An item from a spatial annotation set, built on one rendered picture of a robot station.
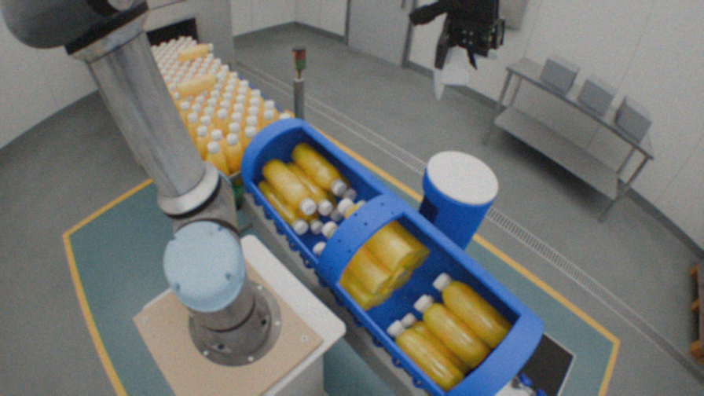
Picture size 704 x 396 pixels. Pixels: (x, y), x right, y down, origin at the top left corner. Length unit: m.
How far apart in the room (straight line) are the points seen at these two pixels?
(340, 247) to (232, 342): 0.30
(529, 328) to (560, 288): 1.93
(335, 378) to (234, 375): 1.20
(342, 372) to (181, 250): 1.43
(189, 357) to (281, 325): 0.19
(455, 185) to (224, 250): 0.85
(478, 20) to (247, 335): 0.63
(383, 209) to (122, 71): 0.55
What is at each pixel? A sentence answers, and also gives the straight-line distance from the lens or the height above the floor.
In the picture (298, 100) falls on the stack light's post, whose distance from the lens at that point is 1.53.
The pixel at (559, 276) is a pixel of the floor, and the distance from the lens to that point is 2.64.
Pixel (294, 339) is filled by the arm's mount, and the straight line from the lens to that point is 0.61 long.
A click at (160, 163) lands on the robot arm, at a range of 0.46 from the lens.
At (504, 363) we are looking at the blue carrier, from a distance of 0.61.
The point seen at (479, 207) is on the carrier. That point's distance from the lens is 1.11.
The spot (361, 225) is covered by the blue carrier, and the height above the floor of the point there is 1.22.
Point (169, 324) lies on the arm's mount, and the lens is 0.68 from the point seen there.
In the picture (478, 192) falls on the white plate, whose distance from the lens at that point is 1.13.
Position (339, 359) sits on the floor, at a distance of 1.79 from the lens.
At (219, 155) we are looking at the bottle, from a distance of 1.12.
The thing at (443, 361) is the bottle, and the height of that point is 1.08.
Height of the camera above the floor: 1.74
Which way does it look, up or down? 46 degrees down
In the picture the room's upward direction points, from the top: 7 degrees clockwise
